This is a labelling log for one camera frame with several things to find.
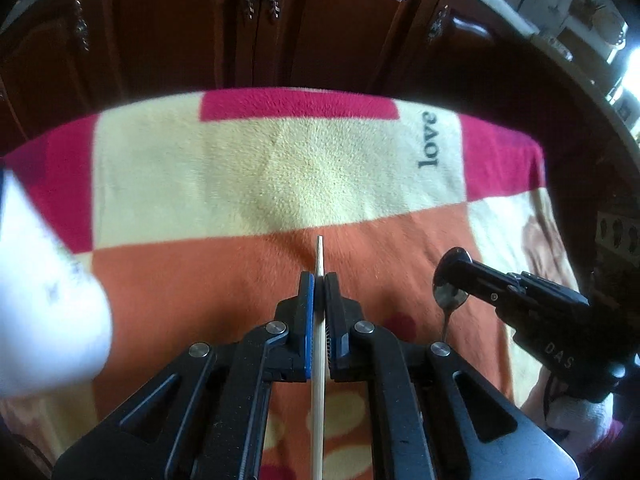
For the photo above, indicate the checked fleece blanket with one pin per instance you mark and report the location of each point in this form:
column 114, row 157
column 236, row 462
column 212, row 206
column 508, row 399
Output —
column 225, row 185

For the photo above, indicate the metal spoon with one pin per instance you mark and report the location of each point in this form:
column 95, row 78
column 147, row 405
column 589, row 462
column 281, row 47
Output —
column 447, row 301

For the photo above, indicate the wooden kitchen base cabinet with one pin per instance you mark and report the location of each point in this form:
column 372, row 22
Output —
column 175, row 35

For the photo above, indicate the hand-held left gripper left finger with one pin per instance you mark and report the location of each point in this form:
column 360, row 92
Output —
column 307, row 330

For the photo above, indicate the person's right hand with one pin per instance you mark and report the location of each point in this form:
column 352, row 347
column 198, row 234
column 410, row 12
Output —
column 580, row 417

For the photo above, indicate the white cloth object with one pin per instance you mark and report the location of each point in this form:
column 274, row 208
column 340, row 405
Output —
column 40, row 310

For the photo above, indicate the chopstick holder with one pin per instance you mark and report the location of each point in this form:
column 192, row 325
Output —
column 590, row 7

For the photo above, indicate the speckled stone countertop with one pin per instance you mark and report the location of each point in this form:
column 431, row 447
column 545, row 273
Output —
column 547, row 42

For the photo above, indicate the pale wooden chopstick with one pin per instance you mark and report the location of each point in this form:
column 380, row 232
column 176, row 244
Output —
column 317, row 410

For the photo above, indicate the pale perforated panel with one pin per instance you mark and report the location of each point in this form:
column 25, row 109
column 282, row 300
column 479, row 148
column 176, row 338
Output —
column 620, row 235

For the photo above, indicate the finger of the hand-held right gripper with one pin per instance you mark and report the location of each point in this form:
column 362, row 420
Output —
column 490, row 272
column 482, row 296

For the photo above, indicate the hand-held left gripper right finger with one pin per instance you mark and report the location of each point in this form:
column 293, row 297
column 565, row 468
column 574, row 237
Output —
column 336, row 330

